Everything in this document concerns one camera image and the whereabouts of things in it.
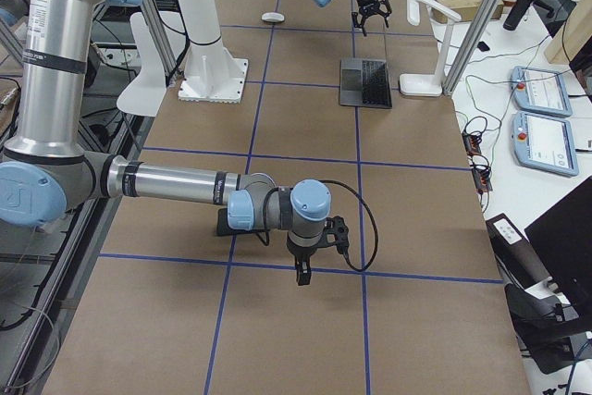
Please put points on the cardboard box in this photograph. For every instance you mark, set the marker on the cardboard box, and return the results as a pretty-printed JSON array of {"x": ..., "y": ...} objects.
[{"x": 467, "y": 9}]

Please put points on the grey laptop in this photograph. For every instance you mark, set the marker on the grey laptop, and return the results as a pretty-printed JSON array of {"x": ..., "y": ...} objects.
[{"x": 364, "y": 81}]

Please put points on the white computer mouse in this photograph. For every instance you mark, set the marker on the white computer mouse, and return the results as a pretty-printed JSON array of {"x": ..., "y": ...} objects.
[{"x": 273, "y": 17}]

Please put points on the small orange circuit board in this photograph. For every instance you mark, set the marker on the small orange circuit board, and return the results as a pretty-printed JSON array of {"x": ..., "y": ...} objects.
[{"x": 479, "y": 164}]

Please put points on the aluminium frame post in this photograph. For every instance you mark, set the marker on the aluminium frame post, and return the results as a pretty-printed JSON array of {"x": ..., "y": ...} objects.
[{"x": 468, "y": 45}]

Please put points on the black water bottle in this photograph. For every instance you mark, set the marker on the black water bottle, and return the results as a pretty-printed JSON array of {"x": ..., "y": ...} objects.
[{"x": 516, "y": 14}]

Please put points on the lower blue teach pendant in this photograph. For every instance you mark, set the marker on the lower blue teach pendant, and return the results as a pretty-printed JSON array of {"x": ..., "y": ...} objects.
[{"x": 544, "y": 143}]

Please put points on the black mouse pad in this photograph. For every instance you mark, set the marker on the black mouse pad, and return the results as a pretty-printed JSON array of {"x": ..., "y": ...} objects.
[{"x": 222, "y": 227}]

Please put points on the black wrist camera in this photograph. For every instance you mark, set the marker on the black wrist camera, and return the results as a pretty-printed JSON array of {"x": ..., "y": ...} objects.
[{"x": 338, "y": 235}]

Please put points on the upper blue teach pendant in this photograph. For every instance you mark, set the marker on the upper blue teach pendant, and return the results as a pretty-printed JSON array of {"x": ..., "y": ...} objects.
[{"x": 540, "y": 91}]

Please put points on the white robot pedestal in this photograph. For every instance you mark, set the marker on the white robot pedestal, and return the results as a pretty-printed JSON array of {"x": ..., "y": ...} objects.
[{"x": 211, "y": 73}]

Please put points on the blue teach pendant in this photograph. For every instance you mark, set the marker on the blue teach pendant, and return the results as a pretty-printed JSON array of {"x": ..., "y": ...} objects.
[
  {"x": 544, "y": 143},
  {"x": 540, "y": 91}
]

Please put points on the black monitor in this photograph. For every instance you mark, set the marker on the black monitor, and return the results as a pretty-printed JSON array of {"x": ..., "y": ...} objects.
[{"x": 561, "y": 238}]

